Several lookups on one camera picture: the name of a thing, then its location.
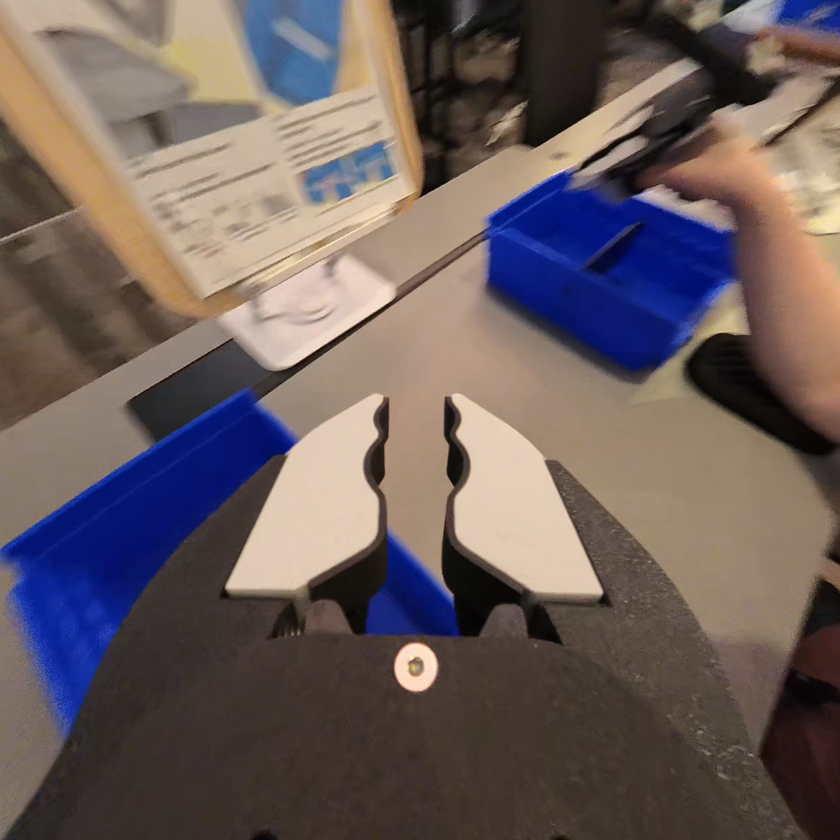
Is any black bin divider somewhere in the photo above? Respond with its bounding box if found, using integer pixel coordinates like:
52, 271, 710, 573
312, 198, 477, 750
581, 220, 647, 273

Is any person's right hand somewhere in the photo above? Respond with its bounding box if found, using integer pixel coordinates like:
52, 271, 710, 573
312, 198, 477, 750
640, 130, 749, 211

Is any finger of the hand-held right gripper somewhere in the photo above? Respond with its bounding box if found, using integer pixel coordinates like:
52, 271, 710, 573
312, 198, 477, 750
571, 128, 664, 193

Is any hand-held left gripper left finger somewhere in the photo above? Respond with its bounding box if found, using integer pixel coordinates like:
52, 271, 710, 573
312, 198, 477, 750
224, 394, 389, 634

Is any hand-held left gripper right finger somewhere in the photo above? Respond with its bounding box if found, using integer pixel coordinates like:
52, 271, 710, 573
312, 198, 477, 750
443, 394, 605, 636

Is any wooden framed instruction sign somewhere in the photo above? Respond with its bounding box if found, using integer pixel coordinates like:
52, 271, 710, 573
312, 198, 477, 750
0, 0, 424, 320

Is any blue plastic parts bin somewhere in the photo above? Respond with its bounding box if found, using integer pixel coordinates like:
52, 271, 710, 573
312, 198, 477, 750
486, 169, 737, 371
0, 387, 459, 732

